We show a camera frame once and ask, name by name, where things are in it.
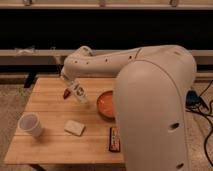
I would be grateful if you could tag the blue power adapter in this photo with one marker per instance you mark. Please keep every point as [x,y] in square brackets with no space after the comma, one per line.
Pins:
[192,98]

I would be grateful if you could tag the long wooden rail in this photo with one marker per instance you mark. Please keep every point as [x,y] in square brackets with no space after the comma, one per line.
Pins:
[47,57]

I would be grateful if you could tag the wooden table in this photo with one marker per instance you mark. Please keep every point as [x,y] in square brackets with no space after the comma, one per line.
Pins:
[55,145]

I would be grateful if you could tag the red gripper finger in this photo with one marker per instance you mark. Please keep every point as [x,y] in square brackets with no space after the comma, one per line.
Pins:
[66,94]

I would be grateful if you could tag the white sponge block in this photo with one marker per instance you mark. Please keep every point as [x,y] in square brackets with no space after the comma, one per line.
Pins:
[74,127]

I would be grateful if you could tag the dark candy bar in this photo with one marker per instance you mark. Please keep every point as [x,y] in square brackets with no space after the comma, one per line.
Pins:
[114,140]

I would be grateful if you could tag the orange bowl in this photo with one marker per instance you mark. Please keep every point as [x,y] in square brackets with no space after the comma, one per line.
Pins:
[105,104]

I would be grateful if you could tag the white plastic cup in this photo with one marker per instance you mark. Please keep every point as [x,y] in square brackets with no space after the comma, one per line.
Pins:
[30,123]

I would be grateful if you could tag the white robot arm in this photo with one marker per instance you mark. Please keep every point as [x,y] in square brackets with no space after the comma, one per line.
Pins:
[149,97]

